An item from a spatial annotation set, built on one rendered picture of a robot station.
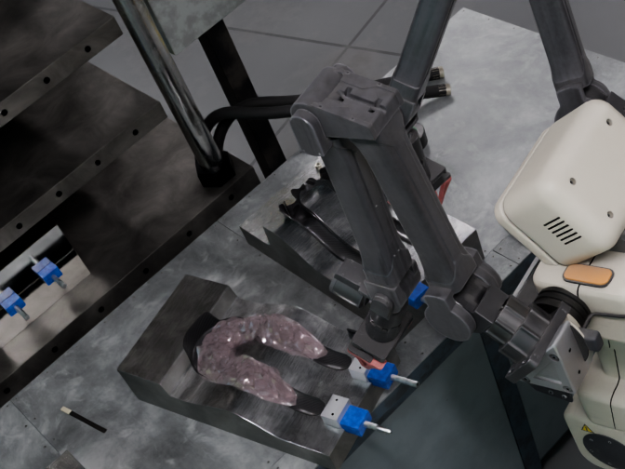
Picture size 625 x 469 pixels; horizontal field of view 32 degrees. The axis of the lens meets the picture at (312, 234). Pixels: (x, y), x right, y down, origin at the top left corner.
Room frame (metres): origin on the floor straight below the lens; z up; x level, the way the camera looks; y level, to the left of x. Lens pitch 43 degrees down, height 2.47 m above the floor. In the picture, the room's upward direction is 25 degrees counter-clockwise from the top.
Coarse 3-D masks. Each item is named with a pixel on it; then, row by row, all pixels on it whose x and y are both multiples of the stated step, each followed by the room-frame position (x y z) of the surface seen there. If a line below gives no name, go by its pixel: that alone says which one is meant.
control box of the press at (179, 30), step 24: (144, 0) 2.28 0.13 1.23; (168, 0) 2.29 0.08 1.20; (192, 0) 2.31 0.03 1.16; (216, 0) 2.34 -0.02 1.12; (240, 0) 2.36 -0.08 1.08; (168, 24) 2.28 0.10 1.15; (192, 24) 2.30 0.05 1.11; (216, 24) 2.38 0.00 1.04; (168, 48) 2.29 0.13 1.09; (216, 48) 2.37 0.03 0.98; (216, 72) 2.41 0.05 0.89; (240, 72) 2.38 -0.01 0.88; (240, 96) 2.37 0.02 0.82; (240, 120) 2.40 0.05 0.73; (264, 120) 2.39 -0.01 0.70; (264, 144) 2.37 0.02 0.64; (264, 168) 2.40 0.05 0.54
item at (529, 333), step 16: (512, 304) 1.00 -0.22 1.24; (560, 304) 0.99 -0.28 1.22; (496, 320) 0.99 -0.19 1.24; (512, 320) 0.98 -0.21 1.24; (528, 320) 0.97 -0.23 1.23; (544, 320) 0.97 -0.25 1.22; (560, 320) 0.97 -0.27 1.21; (496, 336) 0.99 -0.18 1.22; (512, 336) 0.97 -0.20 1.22; (528, 336) 0.96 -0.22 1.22; (544, 336) 0.95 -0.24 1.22; (512, 352) 0.96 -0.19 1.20; (528, 352) 0.95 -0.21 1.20; (544, 352) 0.93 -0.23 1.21; (512, 368) 0.96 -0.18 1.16; (528, 368) 0.92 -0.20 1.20
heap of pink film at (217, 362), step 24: (216, 336) 1.54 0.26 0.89; (240, 336) 1.51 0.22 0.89; (264, 336) 1.46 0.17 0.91; (288, 336) 1.44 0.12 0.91; (312, 336) 1.44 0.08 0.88; (216, 360) 1.47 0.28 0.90; (240, 360) 1.43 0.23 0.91; (240, 384) 1.38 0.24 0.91; (264, 384) 1.36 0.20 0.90; (288, 384) 1.36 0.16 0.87
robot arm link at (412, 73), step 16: (432, 0) 1.49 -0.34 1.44; (448, 0) 1.48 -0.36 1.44; (416, 16) 1.51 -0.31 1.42; (432, 16) 1.49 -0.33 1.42; (448, 16) 1.48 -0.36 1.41; (416, 32) 1.50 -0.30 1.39; (432, 32) 1.48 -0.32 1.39; (416, 48) 1.49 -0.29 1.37; (432, 48) 1.48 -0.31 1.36; (400, 64) 1.50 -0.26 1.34; (416, 64) 1.49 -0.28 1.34; (432, 64) 1.50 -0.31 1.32; (400, 80) 1.49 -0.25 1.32; (416, 80) 1.48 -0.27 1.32; (416, 96) 1.47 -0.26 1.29; (416, 112) 1.50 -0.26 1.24
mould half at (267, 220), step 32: (320, 160) 1.94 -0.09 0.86; (288, 192) 1.89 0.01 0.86; (320, 192) 1.76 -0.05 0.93; (256, 224) 1.83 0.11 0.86; (288, 224) 1.71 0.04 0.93; (288, 256) 1.69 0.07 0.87; (320, 256) 1.62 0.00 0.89; (416, 256) 1.51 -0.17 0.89; (320, 288) 1.61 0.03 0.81; (416, 320) 1.42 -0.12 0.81
